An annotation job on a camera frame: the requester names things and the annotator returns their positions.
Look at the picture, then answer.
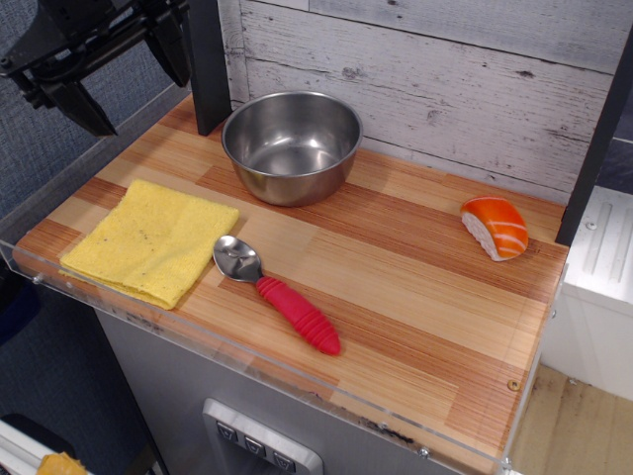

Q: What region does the black vertical post left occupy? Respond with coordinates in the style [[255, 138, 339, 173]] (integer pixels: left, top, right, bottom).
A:
[[187, 0, 231, 136]]

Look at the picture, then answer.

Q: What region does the white side unit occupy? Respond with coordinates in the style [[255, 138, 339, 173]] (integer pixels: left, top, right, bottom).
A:
[[541, 186, 632, 400]]

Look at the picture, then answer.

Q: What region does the salmon sushi toy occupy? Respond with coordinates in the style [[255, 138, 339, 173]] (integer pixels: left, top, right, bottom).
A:
[[460, 196, 529, 262]]

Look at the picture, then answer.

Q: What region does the silver button panel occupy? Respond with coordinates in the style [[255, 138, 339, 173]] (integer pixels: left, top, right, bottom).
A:
[[202, 398, 324, 474]]

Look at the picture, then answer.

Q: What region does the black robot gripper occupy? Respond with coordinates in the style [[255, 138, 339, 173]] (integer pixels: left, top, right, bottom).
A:
[[1, 1, 191, 137]]

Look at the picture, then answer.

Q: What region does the black vertical post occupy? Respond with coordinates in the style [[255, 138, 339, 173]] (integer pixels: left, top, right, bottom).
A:
[[556, 32, 632, 246], [187, 0, 231, 136]]

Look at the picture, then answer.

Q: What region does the clear acrylic guard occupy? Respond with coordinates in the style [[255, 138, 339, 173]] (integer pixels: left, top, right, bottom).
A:
[[7, 99, 567, 473]]

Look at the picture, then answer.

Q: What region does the black vertical post right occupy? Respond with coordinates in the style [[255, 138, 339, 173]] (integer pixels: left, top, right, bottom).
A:
[[556, 32, 632, 246]]

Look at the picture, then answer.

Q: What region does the yellow object bottom left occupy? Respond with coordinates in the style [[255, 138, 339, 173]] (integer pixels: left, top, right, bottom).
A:
[[36, 452, 88, 475]]

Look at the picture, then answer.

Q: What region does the grey toy cabinet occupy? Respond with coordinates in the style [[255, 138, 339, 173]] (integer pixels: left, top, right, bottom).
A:
[[98, 313, 500, 474]]

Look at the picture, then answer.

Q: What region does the red-handled metal spoon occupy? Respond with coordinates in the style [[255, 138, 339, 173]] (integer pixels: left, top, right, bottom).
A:
[[213, 236, 341, 356]]

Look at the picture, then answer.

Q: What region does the stainless steel bowl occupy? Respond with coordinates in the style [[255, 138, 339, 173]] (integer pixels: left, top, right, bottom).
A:
[[222, 91, 363, 207]]

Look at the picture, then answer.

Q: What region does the yellow cloth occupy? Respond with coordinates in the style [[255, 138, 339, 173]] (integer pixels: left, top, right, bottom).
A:
[[60, 179, 239, 310]]

